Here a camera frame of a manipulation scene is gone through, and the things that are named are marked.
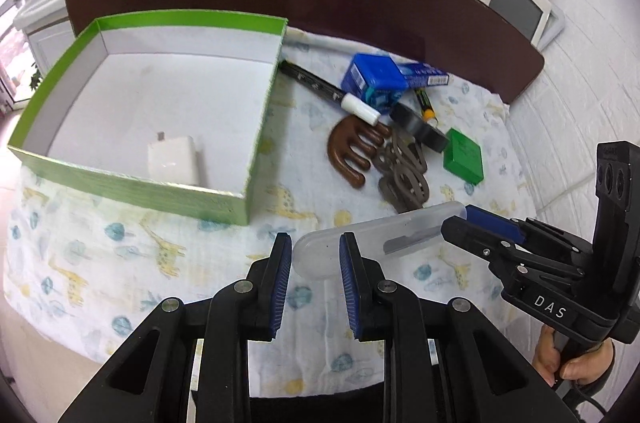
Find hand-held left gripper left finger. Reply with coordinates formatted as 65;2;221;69
57;232;293;423

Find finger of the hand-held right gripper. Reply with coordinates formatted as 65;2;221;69
441;215;591;290
465;204;595;278

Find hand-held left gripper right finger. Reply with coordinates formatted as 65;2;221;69
339;232;583;423

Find clear plastic case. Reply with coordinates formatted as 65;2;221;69
292;201;468;280

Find brown wooden comb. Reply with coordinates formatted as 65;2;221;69
327;116;393;191

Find green cardboard box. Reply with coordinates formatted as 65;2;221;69
7;16;290;225

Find person's right hand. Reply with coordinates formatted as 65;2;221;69
531;325;617;388

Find grey metal blade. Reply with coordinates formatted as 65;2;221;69
382;230;442;255

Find small green square box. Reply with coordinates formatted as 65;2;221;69
442;128;485;184

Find black tape roll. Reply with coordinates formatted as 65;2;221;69
389;102;449;154

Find giraffe printed blanket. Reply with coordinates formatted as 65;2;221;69
5;26;538;399

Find yellow and black marker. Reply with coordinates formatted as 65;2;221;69
412;87;440;129

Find white charger adapter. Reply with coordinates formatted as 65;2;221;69
146;132;208;188

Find long blue toothpaste box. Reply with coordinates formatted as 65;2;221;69
395;60;451;90

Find blue cube box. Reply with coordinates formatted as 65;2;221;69
341;53;407;114

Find black pen with white cap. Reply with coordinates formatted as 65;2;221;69
279;59;382;126

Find white cabinet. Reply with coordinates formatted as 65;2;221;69
12;0;76;69

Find window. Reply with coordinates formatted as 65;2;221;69
0;0;31;114

